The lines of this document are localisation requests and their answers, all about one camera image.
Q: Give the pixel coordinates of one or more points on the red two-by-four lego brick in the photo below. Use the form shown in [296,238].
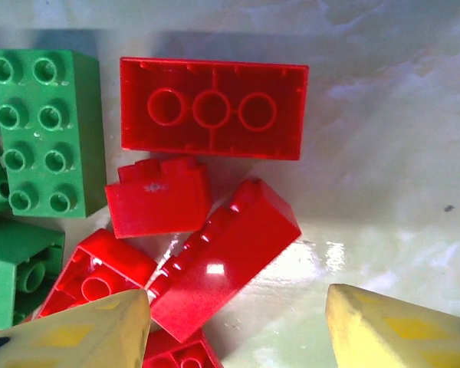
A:
[214,130]
[222,268]

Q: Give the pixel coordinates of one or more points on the green two-by-two lego brick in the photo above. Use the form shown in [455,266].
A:
[0,276]

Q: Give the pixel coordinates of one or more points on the green two-by-four lego brick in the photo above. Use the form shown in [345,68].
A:
[42,134]

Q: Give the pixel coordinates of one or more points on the scuffed red two-by-two lego brick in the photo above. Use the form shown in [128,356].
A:
[157,207]

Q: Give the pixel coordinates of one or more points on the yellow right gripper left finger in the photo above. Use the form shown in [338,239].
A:
[80,337]

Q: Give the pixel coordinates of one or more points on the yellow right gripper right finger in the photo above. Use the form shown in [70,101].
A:
[387,337]

